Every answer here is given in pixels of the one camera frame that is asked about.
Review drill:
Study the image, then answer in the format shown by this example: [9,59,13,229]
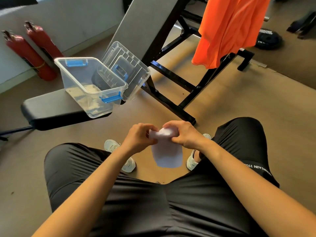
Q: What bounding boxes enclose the person's left hand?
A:
[121,123,159,155]

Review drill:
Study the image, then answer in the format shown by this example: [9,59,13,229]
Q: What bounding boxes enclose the person's right hand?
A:
[162,120,210,151]

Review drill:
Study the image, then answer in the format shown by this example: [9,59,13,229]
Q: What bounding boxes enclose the white sock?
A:
[149,128,184,169]

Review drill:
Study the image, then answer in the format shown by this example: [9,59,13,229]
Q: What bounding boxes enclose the person's right forearm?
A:
[199,140,316,237]

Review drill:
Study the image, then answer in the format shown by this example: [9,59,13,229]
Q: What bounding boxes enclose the person's left forearm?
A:
[32,143,139,237]

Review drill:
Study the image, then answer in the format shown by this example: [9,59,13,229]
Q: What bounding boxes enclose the white left sneaker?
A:
[104,139,136,173]

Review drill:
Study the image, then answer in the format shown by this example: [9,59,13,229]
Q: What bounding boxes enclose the white sneaker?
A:
[186,133,212,171]
[104,139,136,173]

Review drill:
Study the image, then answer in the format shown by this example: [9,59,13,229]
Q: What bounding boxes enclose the white right sneaker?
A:
[186,133,212,171]

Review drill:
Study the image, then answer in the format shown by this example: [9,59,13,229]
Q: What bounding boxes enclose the clear plastic box lid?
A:
[101,41,151,101]

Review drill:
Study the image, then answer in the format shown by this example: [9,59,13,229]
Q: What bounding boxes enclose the black shorts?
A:
[44,117,280,237]

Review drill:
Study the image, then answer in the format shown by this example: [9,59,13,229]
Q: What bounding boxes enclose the white socks in box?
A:
[66,83,112,116]

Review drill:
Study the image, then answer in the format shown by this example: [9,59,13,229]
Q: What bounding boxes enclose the clear plastic storage box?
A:
[54,57,128,119]

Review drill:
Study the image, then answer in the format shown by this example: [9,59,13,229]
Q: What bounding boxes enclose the black incline weight bench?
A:
[109,0,255,126]

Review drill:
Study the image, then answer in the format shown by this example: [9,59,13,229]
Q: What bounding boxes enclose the black padded bench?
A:
[0,88,114,141]

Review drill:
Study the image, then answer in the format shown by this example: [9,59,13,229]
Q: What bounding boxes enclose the orange shirt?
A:
[192,0,271,69]

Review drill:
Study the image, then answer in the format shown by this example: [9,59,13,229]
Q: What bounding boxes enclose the black weight plate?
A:
[254,28,283,50]

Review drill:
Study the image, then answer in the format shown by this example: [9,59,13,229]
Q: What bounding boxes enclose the red fire extinguisher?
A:
[24,21,64,62]
[1,30,58,82]

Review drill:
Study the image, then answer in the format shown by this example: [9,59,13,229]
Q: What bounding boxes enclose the black gym equipment base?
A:
[286,11,316,39]

